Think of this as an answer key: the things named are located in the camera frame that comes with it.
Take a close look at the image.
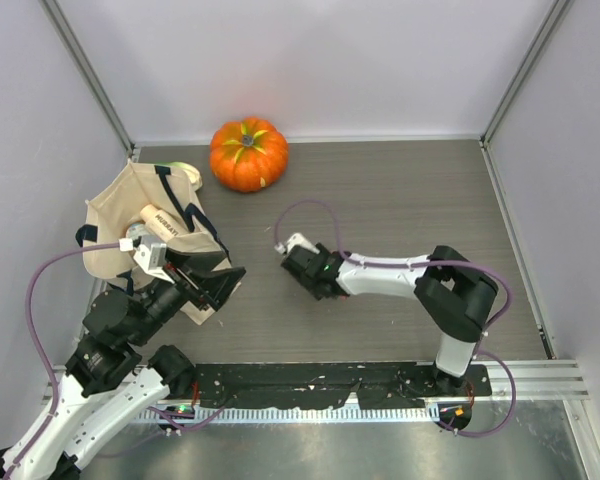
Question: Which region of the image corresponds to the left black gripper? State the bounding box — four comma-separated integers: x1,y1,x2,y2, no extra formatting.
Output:
130,246,247,344

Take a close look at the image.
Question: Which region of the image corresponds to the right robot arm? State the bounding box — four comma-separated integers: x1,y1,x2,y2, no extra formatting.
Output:
275,238,498,395

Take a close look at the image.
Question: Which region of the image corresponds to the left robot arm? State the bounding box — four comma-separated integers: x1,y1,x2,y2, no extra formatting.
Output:
0,244,246,479

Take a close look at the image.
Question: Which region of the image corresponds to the cream lotion bottle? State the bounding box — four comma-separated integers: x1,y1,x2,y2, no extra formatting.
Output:
140,204,187,242

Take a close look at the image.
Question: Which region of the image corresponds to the round labelled tub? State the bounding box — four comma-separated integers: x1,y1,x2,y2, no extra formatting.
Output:
125,222,151,240

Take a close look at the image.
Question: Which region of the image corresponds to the green white item behind bag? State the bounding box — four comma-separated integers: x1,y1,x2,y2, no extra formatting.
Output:
159,161,203,190

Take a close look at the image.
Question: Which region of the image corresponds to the beige canvas tote bag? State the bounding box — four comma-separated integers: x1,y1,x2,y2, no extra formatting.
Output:
76,163,230,295

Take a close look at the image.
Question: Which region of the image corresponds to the orange pumpkin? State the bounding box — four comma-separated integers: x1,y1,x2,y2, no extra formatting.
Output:
209,117,289,193

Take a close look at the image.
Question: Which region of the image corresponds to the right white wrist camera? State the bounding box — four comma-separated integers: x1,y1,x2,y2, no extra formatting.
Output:
274,232,319,256

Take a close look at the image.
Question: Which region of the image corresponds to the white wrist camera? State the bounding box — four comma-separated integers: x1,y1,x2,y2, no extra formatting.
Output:
274,232,319,256
133,235,173,283

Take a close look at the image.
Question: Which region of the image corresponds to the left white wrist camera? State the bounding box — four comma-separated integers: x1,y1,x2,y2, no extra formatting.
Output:
133,235,173,283

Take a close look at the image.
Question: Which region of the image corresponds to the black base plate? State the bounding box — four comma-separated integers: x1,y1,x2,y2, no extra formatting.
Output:
135,360,494,409

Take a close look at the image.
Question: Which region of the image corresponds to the white slotted cable duct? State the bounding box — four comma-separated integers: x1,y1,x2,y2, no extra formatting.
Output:
134,405,439,424

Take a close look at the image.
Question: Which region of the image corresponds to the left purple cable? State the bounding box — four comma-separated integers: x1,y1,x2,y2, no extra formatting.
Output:
4,240,231,474

